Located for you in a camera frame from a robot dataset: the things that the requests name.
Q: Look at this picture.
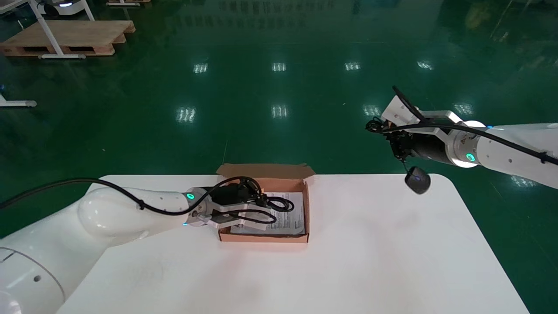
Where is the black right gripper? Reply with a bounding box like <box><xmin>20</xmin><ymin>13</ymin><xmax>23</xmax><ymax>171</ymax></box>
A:
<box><xmin>389</xmin><ymin>131</ymin><xmax>455</xmax><ymax>164</ymax></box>

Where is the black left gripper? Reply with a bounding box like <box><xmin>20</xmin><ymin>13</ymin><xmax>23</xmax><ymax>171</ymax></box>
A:
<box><xmin>212</xmin><ymin>181</ymin><xmax>267</xmax><ymax>206</ymax></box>

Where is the black power cable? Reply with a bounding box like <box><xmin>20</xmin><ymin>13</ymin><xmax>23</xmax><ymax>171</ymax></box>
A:
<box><xmin>244</xmin><ymin>177</ymin><xmax>295</xmax><ymax>224</ymax></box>

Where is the black mouse with cord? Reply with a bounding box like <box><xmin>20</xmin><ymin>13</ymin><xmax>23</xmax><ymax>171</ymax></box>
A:
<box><xmin>365</xmin><ymin>117</ymin><xmax>432</xmax><ymax>195</ymax></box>

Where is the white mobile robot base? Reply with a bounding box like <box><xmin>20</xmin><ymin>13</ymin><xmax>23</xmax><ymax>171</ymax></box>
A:
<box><xmin>37</xmin><ymin>0</ymin><xmax>91</xmax><ymax>17</ymax></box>

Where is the open brown cardboard box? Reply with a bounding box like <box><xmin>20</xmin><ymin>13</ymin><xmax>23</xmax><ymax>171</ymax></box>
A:
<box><xmin>217</xmin><ymin>164</ymin><xmax>316</xmax><ymax>243</ymax></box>

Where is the white printed instruction sheet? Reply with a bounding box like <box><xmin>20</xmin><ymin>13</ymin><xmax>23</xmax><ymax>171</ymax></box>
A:
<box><xmin>231</xmin><ymin>191</ymin><xmax>306</xmax><ymax>235</ymax></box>

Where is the large wooden pallet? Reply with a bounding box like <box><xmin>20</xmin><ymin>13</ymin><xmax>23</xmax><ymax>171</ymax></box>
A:
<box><xmin>0</xmin><ymin>20</ymin><xmax>136</xmax><ymax>58</ymax></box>

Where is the white metal desk foot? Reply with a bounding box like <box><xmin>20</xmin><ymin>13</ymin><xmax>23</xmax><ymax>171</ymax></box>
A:
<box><xmin>0</xmin><ymin>93</ymin><xmax>38</xmax><ymax>108</ymax></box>

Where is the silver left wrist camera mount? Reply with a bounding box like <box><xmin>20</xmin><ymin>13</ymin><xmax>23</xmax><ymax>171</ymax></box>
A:
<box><xmin>194</xmin><ymin>198</ymin><xmax>273</xmax><ymax>232</ymax></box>

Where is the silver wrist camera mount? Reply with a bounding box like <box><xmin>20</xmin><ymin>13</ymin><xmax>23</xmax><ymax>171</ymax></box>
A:
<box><xmin>194</xmin><ymin>198</ymin><xmax>273</xmax><ymax>232</ymax></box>
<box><xmin>381</xmin><ymin>95</ymin><xmax>463</xmax><ymax>132</ymax></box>

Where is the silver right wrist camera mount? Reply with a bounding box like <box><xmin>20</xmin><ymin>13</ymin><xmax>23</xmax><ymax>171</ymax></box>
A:
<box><xmin>381</xmin><ymin>95</ymin><xmax>463</xmax><ymax>132</ymax></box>

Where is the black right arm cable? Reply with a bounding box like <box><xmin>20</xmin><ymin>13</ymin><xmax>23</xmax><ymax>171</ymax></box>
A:
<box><xmin>384</xmin><ymin>85</ymin><xmax>558</xmax><ymax>166</ymax></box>

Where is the white metal desk frame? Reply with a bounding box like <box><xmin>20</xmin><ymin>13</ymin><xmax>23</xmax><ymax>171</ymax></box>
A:
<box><xmin>27</xmin><ymin>0</ymin><xmax>96</xmax><ymax>60</ymax></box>

